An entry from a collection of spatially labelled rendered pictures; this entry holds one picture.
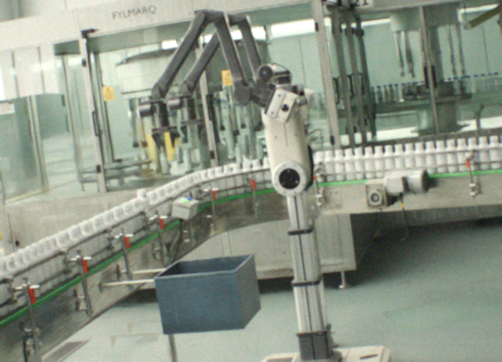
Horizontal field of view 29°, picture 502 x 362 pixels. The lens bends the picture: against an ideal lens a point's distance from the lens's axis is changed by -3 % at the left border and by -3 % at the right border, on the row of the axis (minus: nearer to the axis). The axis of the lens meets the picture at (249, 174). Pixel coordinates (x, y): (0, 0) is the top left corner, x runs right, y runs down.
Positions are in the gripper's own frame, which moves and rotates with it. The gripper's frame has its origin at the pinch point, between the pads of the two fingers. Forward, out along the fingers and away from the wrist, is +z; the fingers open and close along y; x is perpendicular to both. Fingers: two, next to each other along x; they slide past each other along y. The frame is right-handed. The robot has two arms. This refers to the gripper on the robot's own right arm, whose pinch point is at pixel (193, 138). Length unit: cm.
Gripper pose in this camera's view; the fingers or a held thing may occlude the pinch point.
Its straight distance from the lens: 487.1
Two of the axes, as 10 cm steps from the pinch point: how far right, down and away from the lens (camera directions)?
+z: 1.3, 9.9, 0.9
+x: -2.0, 1.2, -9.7
